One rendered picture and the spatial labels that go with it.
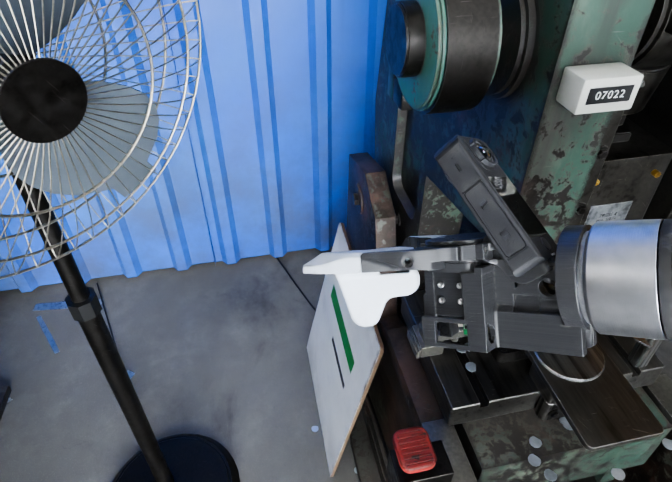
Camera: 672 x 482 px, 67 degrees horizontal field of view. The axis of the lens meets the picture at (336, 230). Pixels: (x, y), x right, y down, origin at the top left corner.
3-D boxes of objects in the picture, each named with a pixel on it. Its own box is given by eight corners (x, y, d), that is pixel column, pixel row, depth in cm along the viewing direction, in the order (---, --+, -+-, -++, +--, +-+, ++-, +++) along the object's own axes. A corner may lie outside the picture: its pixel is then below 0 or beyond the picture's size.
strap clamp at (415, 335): (493, 344, 104) (504, 311, 97) (416, 358, 101) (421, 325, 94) (481, 322, 108) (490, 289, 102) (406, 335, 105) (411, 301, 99)
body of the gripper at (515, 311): (413, 345, 39) (579, 366, 31) (404, 235, 39) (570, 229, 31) (458, 322, 45) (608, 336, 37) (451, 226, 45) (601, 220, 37)
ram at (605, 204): (626, 306, 87) (705, 158, 68) (547, 320, 85) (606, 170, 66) (570, 242, 100) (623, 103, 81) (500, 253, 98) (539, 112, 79)
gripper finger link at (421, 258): (361, 276, 37) (484, 266, 36) (359, 255, 36) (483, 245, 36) (362, 267, 41) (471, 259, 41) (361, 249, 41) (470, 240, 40)
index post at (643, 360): (648, 365, 100) (668, 334, 94) (635, 368, 99) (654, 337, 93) (639, 354, 102) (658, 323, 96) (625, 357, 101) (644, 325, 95)
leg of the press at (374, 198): (442, 627, 124) (532, 439, 67) (397, 639, 122) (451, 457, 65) (354, 337, 194) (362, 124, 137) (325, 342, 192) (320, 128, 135)
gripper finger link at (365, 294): (303, 335, 38) (425, 327, 38) (296, 258, 38) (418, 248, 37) (308, 325, 42) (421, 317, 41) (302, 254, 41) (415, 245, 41)
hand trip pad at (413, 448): (434, 486, 84) (440, 463, 79) (399, 493, 83) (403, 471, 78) (420, 446, 89) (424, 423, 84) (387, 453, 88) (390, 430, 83)
